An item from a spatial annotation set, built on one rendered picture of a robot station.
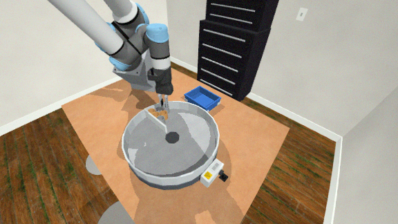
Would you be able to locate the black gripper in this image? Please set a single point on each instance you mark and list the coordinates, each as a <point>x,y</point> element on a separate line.
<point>161,70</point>

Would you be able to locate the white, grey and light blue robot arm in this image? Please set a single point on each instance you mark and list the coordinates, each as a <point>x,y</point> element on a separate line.
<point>126,38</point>

